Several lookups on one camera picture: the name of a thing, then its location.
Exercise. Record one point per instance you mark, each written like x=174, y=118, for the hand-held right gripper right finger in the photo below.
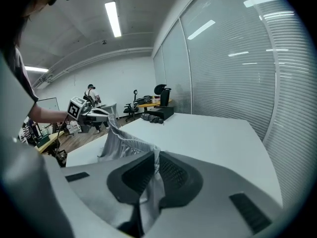
x=183, y=182

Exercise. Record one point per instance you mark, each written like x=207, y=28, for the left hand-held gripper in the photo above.
x=76, y=109

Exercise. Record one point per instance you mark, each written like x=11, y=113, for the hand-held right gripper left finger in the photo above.
x=131, y=180

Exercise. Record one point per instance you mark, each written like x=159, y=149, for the grey pants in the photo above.
x=123, y=142

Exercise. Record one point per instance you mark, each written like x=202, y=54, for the person's left forearm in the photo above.
x=47, y=114

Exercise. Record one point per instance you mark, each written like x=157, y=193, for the whiteboard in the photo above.
x=49, y=105

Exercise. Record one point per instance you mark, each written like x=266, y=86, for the white desk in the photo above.
x=109, y=106

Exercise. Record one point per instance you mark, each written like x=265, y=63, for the yellow wooden table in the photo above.
x=49, y=139

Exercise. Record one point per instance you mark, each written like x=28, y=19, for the ceiling pipes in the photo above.
x=99, y=57

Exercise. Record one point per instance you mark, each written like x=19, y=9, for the person's grey shirt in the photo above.
x=23, y=73

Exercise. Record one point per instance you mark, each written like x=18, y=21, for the dark folded cloth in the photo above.
x=152, y=118

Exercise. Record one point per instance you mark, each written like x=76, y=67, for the round orange table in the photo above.
x=148, y=104

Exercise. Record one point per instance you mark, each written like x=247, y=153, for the black box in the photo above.
x=162, y=111

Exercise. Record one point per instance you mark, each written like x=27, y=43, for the black high-back office chair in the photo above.
x=164, y=94

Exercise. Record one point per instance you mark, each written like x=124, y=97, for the long ceiling light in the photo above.
x=113, y=18

